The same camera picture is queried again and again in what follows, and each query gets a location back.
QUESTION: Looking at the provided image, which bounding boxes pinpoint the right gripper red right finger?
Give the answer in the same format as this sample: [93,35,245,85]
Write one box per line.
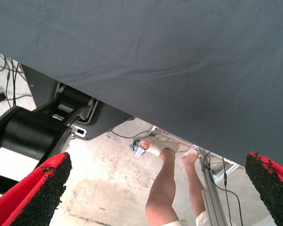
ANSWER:
[245,152,283,226]

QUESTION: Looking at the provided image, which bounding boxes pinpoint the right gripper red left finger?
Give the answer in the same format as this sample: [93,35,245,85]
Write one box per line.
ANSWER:
[0,152,73,226]

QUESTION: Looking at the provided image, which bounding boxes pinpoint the beige slipper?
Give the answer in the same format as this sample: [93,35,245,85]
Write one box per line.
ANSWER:
[139,136,180,158]
[183,145,200,158]

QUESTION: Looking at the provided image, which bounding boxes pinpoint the beige shorts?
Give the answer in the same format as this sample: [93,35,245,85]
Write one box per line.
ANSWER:
[155,210,236,226]

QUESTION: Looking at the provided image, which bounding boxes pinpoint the dark grey chassis panel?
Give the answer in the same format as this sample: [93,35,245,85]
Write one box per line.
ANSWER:
[20,64,135,141]

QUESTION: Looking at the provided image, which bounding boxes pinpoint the grey caster wheel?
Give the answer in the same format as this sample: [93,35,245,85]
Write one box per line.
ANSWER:
[129,140,147,158]

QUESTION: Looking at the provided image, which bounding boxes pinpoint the dark grey table cloth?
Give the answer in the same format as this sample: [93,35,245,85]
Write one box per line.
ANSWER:
[0,0,283,171]

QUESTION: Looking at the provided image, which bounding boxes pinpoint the thin black cable on post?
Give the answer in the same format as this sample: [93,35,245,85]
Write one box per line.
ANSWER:
[202,150,244,226]

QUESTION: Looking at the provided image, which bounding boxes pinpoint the aluminium profile post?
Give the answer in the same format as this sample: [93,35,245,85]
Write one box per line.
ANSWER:
[197,147,229,226]

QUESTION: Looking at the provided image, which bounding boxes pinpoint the black floor cable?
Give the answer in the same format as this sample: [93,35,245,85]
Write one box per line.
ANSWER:
[0,53,36,107]
[110,129,152,140]

